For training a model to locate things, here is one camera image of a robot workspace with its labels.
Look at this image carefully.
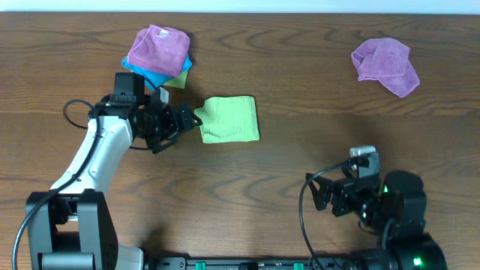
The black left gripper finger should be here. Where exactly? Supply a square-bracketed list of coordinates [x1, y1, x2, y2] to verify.
[151, 133, 179, 155]
[179, 103, 203, 132]

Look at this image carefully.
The light green microfiber cloth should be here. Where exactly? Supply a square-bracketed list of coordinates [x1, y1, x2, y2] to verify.
[194, 96, 260, 144]

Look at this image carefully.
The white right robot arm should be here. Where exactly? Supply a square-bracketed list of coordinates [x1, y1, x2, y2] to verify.
[305, 169, 448, 270]

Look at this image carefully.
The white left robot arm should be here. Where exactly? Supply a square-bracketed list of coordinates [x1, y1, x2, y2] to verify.
[17, 73, 202, 270]

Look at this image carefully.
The folded green cloth under stack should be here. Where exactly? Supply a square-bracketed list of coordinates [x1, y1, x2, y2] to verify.
[163, 71, 188, 89]

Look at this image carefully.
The folded blue cloth in stack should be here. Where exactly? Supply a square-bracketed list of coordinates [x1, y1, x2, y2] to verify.
[121, 57, 192, 92]

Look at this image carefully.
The folded purple cloth on stack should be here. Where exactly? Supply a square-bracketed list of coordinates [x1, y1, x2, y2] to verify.
[127, 25, 190, 77]

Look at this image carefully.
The crumpled purple cloth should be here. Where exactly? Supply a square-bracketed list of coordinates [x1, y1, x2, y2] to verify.
[350, 37, 420, 98]

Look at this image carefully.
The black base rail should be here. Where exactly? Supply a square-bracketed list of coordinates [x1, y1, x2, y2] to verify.
[142, 256, 347, 270]

